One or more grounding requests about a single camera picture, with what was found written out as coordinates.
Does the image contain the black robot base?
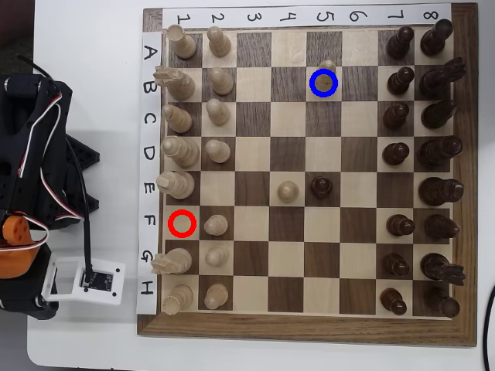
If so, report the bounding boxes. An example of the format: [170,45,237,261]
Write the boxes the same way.
[57,133,101,232]

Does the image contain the light wooden rook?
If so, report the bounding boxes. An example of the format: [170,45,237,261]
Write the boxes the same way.
[161,284,194,316]
[166,24,198,60]

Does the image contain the numbered white paper strip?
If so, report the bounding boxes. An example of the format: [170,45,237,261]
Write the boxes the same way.
[162,2,452,29]

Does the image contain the white red servo wire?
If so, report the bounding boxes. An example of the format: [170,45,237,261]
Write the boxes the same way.
[17,92,63,177]
[38,164,84,222]
[0,217,51,256]

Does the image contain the wooden chessboard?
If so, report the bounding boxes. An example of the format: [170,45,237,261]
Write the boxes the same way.
[136,2,480,349]

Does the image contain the thin black cable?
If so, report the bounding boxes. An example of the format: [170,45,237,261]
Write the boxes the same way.
[17,53,55,83]

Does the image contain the light wooden knight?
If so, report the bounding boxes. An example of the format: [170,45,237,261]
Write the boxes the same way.
[150,247,193,276]
[152,64,196,101]

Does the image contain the dark wooden king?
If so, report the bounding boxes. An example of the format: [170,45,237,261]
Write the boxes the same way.
[418,176,466,207]

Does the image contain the black camera cable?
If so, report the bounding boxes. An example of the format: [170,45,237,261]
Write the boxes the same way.
[65,134,96,289]

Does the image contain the light wooden pawn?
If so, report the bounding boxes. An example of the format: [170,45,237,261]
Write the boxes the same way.
[204,138,232,164]
[277,180,300,203]
[205,98,231,127]
[204,245,230,268]
[206,26,233,58]
[203,283,230,311]
[203,214,230,237]
[210,66,236,97]

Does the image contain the dark wooden bishop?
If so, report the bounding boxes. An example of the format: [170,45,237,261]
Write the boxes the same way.
[423,213,462,241]
[420,99,459,131]

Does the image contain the light wooden queen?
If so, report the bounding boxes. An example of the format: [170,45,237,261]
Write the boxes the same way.
[159,135,201,169]

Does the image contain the thick black cable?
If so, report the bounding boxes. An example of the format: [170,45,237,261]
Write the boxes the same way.
[480,284,495,371]

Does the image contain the dark wooden knight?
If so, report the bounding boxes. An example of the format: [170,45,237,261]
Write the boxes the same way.
[420,252,468,288]
[418,56,467,100]

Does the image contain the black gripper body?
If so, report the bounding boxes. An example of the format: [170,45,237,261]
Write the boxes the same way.
[0,243,51,307]

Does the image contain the dark wooden pawn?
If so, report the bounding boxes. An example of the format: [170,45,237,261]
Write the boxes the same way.
[387,66,416,97]
[382,101,411,131]
[309,175,334,200]
[382,252,411,277]
[385,26,416,60]
[386,214,417,238]
[379,288,408,316]
[381,141,411,167]

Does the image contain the lettered white paper strip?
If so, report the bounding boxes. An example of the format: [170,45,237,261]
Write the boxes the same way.
[135,29,162,316]

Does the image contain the dark wooden queen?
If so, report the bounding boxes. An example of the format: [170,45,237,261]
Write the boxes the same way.
[418,135,464,169]

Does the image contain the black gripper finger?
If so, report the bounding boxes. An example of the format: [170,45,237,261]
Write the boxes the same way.
[26,300,60,322]

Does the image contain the light wooden king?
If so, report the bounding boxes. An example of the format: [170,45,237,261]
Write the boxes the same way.
[155,169,196,200]

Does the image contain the light wooden bishop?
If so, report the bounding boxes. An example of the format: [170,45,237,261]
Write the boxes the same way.
[161,104,193,134]
[313,60,338,96]

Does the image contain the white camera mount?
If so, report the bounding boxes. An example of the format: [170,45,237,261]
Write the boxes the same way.
[45,257,127,306]

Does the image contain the dark wooden rook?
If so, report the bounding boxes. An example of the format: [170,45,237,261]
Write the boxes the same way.
[423,286,462,319]
[419,18,455,58]

